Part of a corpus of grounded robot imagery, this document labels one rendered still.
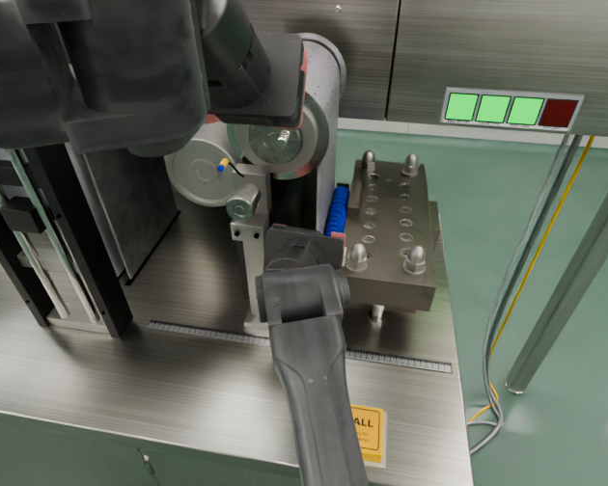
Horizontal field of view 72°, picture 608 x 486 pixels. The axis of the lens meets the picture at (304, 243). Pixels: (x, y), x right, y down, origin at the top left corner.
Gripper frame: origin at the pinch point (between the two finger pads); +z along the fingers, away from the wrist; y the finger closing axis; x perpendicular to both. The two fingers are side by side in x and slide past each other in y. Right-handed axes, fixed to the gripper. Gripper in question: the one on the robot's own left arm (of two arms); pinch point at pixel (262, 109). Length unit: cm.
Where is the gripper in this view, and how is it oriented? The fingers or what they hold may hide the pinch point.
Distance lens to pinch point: 44.7
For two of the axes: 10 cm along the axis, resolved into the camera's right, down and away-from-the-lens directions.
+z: 1.4, 0.1, 9.9
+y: 9.8, 1.0, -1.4
